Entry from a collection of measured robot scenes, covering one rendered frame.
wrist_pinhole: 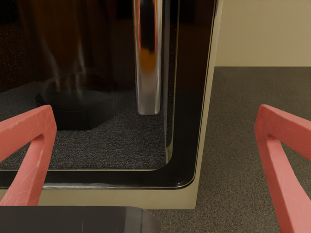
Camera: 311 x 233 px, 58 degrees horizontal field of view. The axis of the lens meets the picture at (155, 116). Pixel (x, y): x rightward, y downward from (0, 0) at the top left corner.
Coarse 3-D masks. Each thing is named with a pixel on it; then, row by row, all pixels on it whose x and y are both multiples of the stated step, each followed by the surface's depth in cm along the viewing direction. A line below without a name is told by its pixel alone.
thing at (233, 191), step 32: (224, 96) 55; (256, 96) 55; (288, 96) 55; (224, 128) 46; (224, 160) 40; (256, 160) 40; (288, 160) 40; (224, 192) 35; (256, 192) 35; (160, 224) 32; (192, 224) 32; (224, 224) 32; (256, 224) 32
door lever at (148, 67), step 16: (144, 0) 14; (160, 0) 14; (144, 16) 14; (160, 16) 14; (144, 32) 15; (160, 32) 15; (144, 48) 15; (160, 48) 15; (144, 64) 16; (160, 64) 16; (144, 80) 16; (160, 80) 17; (144, 96) 17; (160, 96) 17; (144, 112) 18
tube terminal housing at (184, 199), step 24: (216, 24) 21; (216, 48) 22; (0, 192) 31; (48, 192) 31; (72, 192) 31; (96, 192) 31; (120, 192) 31; (144, 192) 31; (168, 192) 31; (192, 192) 32
